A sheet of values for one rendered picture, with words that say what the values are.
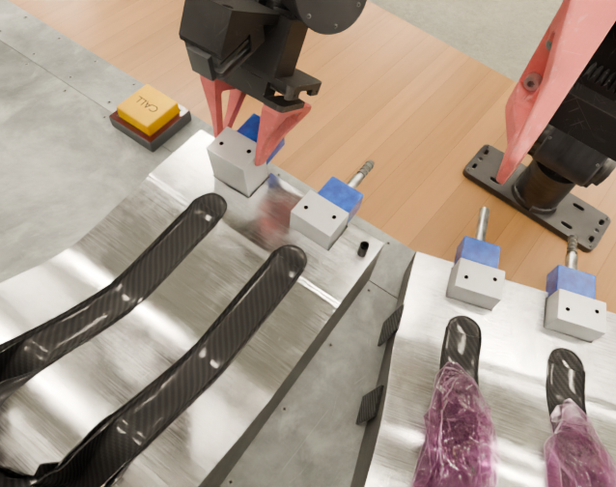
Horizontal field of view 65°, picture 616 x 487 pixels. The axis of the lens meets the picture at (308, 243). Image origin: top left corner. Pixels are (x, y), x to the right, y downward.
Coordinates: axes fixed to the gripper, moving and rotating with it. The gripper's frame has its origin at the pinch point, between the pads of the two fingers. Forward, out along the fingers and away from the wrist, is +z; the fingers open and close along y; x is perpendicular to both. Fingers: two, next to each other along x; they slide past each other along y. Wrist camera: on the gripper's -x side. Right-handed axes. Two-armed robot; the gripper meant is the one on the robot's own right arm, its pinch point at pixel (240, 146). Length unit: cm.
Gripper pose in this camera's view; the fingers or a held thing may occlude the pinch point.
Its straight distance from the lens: 52.6
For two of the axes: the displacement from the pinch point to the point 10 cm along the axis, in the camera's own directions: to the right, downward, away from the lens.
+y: 8.3, 5.1, -2.5
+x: 4.6, -3.5, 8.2
